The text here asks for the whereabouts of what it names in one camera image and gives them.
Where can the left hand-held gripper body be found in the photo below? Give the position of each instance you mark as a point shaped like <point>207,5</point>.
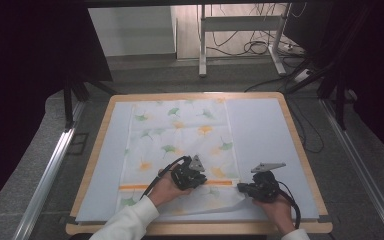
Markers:
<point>188,175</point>

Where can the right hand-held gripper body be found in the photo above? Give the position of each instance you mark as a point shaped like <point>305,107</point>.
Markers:
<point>265,186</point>

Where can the white leaf-print mesh laundry bag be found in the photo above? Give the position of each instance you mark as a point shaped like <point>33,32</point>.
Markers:
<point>180,133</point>

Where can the person's right hand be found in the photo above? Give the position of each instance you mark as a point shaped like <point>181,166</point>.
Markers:
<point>276,211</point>

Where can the person's left hand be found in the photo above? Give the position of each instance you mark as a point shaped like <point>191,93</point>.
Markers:
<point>165,191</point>

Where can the black metal stand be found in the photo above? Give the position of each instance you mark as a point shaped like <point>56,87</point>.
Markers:
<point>340,96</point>
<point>69,100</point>

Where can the white power strip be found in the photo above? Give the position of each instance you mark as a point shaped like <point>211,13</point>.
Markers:
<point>302,75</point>

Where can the white cabinet panel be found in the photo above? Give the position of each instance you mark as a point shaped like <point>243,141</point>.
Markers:
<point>131,31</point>

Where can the dark curtain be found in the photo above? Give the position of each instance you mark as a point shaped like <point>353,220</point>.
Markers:
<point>30,66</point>
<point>373,60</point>

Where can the aluminium floor rail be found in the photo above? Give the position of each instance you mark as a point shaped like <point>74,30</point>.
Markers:
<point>363,166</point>
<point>46,173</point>

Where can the white metal desk frame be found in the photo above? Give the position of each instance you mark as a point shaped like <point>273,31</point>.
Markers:
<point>240,23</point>

